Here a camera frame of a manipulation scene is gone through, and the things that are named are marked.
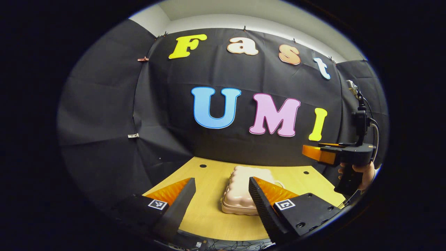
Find tangle of black cables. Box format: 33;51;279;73
206;238;276;251

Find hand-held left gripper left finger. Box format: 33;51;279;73
113;178;197;242

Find small black box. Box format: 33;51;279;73
174;228;209;250

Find pink suitcase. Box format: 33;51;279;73
221;166;284;215

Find black backdrop cloth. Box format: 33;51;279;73
57;19;389;210

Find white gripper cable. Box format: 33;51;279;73
343;118;380;209

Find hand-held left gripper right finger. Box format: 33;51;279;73
248;176;344;245

